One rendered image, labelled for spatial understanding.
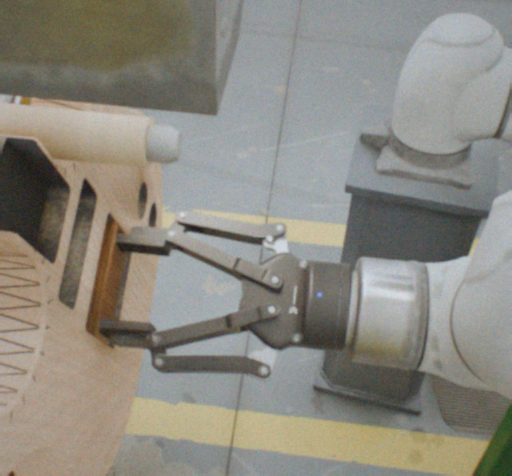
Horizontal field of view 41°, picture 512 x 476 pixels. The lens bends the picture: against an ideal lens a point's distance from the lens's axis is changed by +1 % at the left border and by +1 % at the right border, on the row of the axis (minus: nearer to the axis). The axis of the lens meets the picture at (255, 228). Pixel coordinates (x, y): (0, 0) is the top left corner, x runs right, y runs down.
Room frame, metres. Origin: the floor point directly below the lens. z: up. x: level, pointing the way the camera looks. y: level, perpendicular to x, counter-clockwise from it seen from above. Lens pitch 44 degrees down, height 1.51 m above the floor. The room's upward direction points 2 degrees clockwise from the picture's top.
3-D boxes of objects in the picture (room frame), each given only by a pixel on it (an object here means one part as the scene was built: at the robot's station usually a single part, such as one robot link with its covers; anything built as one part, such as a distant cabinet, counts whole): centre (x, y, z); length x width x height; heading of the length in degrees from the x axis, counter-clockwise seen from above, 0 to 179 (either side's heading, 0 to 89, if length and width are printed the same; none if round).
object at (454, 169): (1.06, -0.31, 0.73); 0.22 x 0.18 x 0.06; 77
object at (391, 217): (1.06, -0.33, 0.35); 0.28 x 0.28 x 0.70; 77
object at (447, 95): (1.05, -0.34, 0.87); 0.18 x 0.16 x 0.22; 77
